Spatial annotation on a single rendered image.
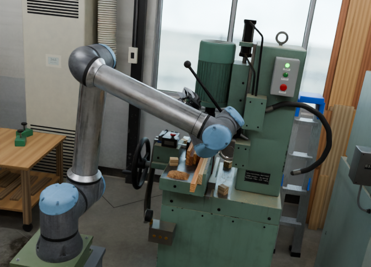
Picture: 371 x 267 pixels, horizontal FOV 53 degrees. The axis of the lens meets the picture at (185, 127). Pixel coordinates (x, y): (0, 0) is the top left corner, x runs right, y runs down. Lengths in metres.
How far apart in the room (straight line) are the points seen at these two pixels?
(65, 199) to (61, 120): 1.85
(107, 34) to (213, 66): 1.56
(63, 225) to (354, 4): 2.52
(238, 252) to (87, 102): 1.04
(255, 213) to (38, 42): 2.23
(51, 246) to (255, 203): 0.92
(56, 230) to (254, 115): 0.96
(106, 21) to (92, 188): 1.77
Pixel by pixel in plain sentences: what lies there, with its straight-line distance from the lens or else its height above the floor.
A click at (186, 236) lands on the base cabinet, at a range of 1.96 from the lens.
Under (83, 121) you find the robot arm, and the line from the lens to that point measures 1.57.
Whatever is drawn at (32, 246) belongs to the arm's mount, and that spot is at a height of 0.63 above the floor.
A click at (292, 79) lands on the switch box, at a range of 1.68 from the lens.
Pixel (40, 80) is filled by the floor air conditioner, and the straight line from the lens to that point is 3.35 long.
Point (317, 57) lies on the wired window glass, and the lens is 3.34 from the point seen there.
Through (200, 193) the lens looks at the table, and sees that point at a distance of 1.72.
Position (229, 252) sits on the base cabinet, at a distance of 1.98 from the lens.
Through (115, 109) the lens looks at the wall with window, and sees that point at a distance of 3.47.
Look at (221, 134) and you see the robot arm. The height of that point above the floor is 1.28.
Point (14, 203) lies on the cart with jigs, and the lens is 3.02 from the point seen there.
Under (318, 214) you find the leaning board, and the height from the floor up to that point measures 0.14.
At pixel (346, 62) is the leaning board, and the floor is 1.35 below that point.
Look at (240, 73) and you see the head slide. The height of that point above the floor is 1.38.
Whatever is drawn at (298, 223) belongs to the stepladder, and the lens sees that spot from 2.85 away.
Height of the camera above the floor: 1.67
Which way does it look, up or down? 18 degrees down
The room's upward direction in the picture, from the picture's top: 6 degrees clockwise
